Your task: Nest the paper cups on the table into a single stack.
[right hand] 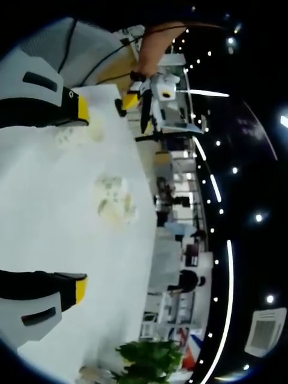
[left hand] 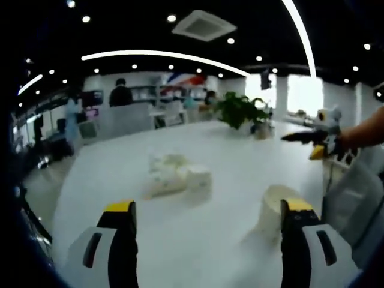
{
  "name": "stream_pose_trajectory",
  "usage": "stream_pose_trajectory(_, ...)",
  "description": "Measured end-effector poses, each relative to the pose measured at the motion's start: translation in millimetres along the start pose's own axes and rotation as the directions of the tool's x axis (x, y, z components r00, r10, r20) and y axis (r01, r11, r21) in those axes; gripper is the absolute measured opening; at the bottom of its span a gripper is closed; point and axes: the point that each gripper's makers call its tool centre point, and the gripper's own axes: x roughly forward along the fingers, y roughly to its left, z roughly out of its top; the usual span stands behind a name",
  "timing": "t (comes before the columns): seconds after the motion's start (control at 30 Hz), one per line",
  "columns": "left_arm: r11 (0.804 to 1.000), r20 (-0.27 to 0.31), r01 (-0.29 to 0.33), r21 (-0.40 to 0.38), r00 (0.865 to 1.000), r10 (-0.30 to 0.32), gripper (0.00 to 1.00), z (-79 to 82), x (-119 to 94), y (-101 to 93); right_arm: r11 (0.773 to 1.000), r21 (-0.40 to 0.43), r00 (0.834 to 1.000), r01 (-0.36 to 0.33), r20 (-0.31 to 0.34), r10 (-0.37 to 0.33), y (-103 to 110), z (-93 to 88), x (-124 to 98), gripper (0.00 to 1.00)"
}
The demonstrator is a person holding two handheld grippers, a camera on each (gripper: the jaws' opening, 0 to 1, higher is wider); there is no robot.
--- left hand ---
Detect white table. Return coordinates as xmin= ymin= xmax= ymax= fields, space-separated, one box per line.
xmin=52 ymin=118 xmax=328 ymax=288

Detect black tripod stand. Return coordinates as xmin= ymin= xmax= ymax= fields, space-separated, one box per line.
xmin=13 ymin=185 xmax=54 ymax=244

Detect long ceiling light strip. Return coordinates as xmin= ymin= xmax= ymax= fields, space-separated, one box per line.
xmin=281 ymin=0 xmax=317 ymax=77

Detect grey partition screen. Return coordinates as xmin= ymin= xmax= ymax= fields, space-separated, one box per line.
xmin=105 ymin=103 xmax=155 ymax=137

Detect curved ceiling light strip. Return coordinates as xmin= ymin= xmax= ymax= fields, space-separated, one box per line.
xmin=80 ymin=50 xmax=251 ymax=77

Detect round ceiling downlights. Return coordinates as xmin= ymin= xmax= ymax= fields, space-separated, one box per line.
xmin=17 ymin=0 xmax=383 ymax=109

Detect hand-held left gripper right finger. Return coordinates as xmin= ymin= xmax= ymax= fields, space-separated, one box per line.
xmin=280 ymin=198 xmax=362 ymax=288

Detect potted green plant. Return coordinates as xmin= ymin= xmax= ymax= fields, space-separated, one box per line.
xmin=214 ymin=91 xmax=271 ymax=133

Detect straight ceiling light strip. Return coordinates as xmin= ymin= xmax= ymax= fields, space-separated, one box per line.
xmin=17 ymin=74 xmax=44 ymax=95

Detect white printed paper cup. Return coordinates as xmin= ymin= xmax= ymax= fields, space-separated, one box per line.
xmin=254 ymin=184 xmax=304 ymax=244

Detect person's right hand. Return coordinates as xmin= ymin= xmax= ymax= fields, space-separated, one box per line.
xmin=333 ymin=131 xmax=361 ymax=166

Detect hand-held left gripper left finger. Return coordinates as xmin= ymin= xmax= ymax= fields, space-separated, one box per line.
xmin=66 ymin=200 xmax=139 ymax=288

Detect dark wall display screen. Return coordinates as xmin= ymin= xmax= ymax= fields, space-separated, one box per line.
xmin=82 ymin=89 xmax=104 ymax=107

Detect ceiling air conditioner vent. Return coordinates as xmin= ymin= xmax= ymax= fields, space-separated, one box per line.
xmin=172 ymin=9 xmax=238 ymax=43

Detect pile of paper cups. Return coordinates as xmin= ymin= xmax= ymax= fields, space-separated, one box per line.
xmin=146 ymin=152 xmax=214 ymax=208

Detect person's grey clothing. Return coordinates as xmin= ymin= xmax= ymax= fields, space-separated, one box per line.
xmin=322 ymin=149 xmax=384 ymax=268

